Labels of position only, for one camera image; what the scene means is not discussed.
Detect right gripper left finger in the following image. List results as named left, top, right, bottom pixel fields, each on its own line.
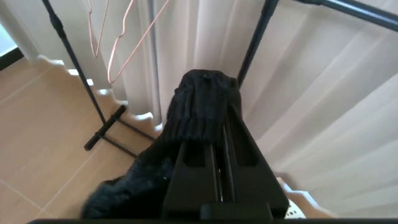
left=162, top=139, right=219, bottom=217

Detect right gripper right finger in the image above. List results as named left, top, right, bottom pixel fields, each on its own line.
left=221, top=102, right=289, bottom=217

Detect black shorts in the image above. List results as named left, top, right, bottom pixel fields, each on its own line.
left=81, top=68, right=243, bottom=219

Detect pink clothes hanger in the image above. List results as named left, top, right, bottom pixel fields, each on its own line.
left=87, top=0, right=110, bottom=59
left=106, top=0, right=171, bottom=85

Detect white laundry basket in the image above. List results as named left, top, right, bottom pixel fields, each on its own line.
left=283, top=198, right=308, bottom=220

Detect black clothes rack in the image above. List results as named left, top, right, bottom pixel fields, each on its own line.
left=42, top=0, right=398, bottom=159

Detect beige curtain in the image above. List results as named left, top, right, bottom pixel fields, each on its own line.
left=0, top=0, right=398, bottom=218

